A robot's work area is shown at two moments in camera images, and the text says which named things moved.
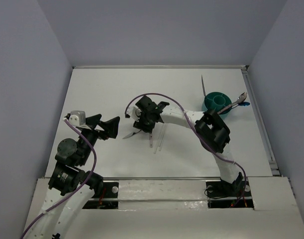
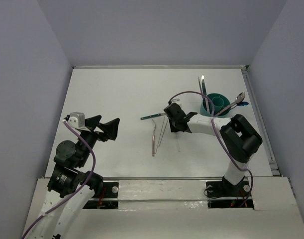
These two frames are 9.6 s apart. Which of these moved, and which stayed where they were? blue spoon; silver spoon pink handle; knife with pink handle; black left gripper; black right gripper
Moved: black right gripper; knife with pink handle
Stayed: black left gripper; blue spoon; silver spoon pink handle
